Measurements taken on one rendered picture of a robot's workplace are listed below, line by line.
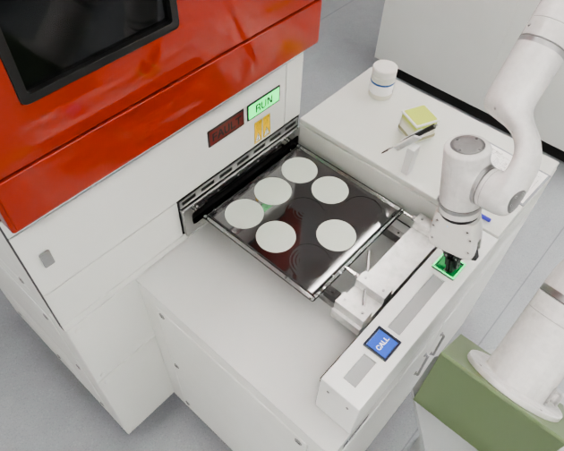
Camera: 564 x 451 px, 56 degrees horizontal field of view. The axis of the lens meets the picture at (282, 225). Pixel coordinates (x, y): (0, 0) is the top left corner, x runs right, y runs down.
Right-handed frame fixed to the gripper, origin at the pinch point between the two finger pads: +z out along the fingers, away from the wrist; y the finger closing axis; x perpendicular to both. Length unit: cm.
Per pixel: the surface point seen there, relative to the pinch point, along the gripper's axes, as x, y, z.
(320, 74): 146, -165, 65
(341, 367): -35.4, -3.8, 1.4
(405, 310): -15.9, -1.7, 2.3
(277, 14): 0, -44, -48
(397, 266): -2.0, -12.7, 7.7
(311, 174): 5.8, -45.9, -1.5
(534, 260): 105, -9, 98
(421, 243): 7.7, -12.3, 7.8
